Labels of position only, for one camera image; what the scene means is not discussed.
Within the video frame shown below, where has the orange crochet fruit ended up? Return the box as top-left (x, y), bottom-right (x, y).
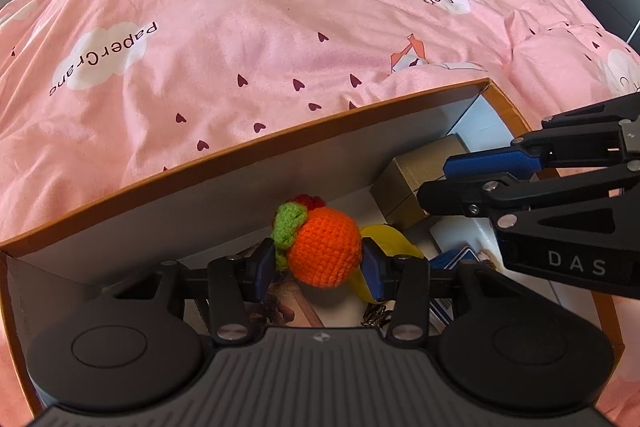
top-left (270, 194), bottom-right (362, 288)

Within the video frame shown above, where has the pink printed duvet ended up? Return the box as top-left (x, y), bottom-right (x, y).
top-left (0, 0), bottom-right (640, 427)

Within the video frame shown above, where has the orange cardboard box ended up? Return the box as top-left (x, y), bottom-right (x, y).
top-left (1, 80), bottom-right (617, 426)

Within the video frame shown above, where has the yellow plastic toy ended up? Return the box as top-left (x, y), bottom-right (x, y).
top-left (348, 225), bottom-right (424, 303)

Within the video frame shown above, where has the white cylinder tube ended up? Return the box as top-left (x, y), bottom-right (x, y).
top-left (428, 215), bottom-right (561, 308)

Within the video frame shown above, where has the gold small box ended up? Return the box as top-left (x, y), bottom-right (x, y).
top-left (370, 134), bottom-right (468, 231)

